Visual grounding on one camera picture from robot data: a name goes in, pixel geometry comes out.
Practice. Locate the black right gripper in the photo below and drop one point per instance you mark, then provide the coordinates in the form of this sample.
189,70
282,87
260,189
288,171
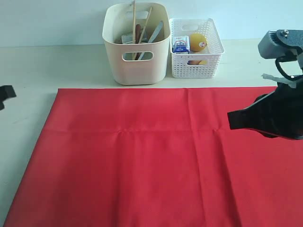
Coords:
276,114

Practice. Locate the orange fried food piece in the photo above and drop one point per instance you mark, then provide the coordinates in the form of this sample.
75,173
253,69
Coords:
193,62

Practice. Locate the yellow lemon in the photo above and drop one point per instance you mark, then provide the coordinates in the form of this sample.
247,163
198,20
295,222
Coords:
198,42

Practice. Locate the red tablecloth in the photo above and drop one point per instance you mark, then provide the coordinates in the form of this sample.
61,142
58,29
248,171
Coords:
156,157

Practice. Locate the blue white milk carton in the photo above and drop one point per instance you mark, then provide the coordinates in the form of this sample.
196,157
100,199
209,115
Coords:
181,45

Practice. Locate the stainless steel table knife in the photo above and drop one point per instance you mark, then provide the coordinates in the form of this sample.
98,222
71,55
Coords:
154,35

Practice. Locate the stainless steel cup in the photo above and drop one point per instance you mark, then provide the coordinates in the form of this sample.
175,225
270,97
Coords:
128,38

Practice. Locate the wooden chopstick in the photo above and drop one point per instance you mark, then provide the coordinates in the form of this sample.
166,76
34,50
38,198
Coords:
133,31
142,33

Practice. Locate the brown wooden spoon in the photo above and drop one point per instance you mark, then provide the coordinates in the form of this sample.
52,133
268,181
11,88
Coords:
137,33

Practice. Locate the white lattice plastic basket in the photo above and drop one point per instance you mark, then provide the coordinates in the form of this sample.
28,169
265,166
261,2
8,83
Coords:
212,53

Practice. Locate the cream plastic bin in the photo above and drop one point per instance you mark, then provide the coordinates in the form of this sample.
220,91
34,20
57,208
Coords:
119,21

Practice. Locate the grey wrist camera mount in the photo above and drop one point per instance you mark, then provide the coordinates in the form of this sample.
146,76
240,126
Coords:
282,43

